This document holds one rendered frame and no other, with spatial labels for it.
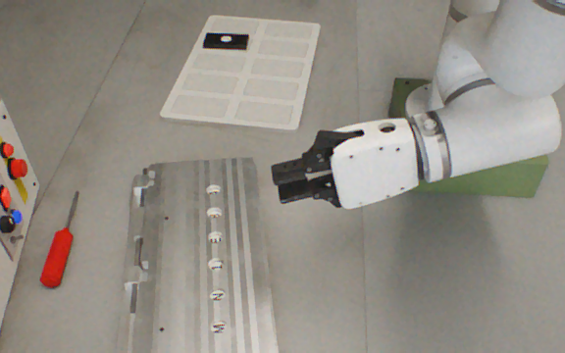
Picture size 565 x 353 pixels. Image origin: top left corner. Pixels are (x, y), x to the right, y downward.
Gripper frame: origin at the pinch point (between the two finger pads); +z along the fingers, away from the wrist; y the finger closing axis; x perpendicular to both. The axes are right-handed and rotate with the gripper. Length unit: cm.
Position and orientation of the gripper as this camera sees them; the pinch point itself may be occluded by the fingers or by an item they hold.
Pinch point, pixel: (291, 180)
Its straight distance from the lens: 68.9
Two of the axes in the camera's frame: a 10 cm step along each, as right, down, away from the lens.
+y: 2.3, 6.8, 7.0
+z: -9.7, 2.4, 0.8
